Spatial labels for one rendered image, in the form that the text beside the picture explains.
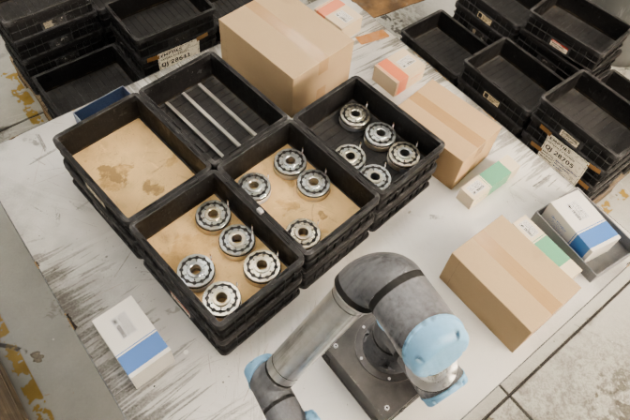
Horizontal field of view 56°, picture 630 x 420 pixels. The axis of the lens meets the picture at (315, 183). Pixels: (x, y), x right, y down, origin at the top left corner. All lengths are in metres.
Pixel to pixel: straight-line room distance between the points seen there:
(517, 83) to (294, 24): 1.22
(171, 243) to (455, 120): 1.01
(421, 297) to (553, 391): 1.69
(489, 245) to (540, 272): 0.16
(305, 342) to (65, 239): 1.02
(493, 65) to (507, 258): 1.44
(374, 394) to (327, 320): 0.50
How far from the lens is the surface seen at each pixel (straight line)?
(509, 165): 2.15
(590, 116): 2.85
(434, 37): 3.28
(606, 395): 2.77
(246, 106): 2.05
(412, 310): 1.02
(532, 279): 1.81
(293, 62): 2.10
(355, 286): 1.08
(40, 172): 2.17
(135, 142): 1.99
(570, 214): 2.07
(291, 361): 1.24
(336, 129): 2.00
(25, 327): 2.70
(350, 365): 1.64
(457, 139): 2.02
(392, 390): 1.63
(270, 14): 2.29
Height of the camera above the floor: 2.35
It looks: 55 degrees down
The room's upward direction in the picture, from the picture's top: 7 degrees clockwise
